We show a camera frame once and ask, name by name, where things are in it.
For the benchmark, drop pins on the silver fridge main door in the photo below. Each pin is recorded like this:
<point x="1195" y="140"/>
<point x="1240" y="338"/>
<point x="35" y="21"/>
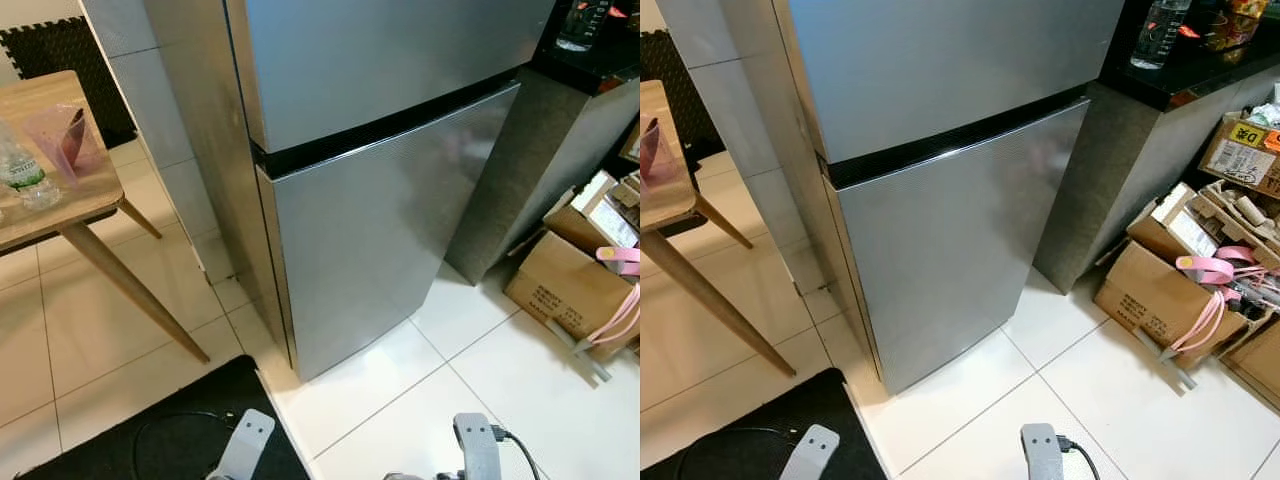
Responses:
<point x="380" y="250"/>
<point x="960" y="270"/>

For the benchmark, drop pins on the silver fridge freezer door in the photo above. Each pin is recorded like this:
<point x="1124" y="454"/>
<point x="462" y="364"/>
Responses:
<point x="390" y="60"/>
<point x="950" y="70"/>

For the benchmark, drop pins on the silver two-door fridge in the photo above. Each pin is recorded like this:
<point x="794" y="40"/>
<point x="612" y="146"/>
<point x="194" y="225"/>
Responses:
<point x="950" y="60"/>
<point x="210" y="120"/>

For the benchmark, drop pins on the pink plastic tool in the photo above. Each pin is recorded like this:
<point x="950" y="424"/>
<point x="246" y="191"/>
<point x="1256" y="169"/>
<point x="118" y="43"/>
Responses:
<point x="620" y="260"/>
<point x="1215" y="268"/>

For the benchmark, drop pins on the light wooden table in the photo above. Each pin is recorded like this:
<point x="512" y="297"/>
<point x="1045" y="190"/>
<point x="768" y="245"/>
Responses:
<point x="660" y="205"/>
<point x="20" y="92"/>

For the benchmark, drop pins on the cardboard box white label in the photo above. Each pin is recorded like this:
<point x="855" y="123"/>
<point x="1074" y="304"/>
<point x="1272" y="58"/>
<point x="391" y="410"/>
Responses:
<point x="1180" y="225"/>
<point x="600" y="215"/>

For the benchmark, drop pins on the large printed cardboard box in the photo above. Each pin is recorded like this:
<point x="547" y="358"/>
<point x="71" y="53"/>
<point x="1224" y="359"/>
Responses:
<point x="570" y="290"/>
<point x="1150" y="300"/>

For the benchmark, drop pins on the pink translucent cup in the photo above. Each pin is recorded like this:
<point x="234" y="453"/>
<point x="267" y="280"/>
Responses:
<point x="655" y="150"/>
<point x="65" y="145"/>

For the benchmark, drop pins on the grey metal bar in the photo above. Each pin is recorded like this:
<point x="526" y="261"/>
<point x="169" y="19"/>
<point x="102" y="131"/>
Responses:
<point x="1168" y="360"/>
<point x="580" y="352"/>

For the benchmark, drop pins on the grey counter cabinet black worktop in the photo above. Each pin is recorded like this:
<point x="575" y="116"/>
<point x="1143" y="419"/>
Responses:
<point x="1110" y="180"/>
<point x="530" y="170"/>

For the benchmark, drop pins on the black floor mat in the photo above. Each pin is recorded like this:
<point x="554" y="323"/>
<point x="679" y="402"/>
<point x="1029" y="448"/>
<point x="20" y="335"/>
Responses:
<point x="760" y="400"/>
<point x="80" y="440"/>

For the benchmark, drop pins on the clear bottle black label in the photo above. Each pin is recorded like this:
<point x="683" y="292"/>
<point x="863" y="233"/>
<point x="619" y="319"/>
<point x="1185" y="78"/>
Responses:
<point x="582" y="22"/>
<point x="1160" y="35"/>

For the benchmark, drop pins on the moulded cardboard tray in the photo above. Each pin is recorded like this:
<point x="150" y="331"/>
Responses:
<point x="1250" y="215"/>

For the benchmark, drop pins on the clear water bottle teal cap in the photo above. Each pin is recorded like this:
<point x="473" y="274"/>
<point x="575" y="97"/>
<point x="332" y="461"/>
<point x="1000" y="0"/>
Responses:
<point x="25" y="170"/>

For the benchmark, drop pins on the plain cardboard box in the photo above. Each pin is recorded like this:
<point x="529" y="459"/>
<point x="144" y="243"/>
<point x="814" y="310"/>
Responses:
<point x="1255" y="365"/>

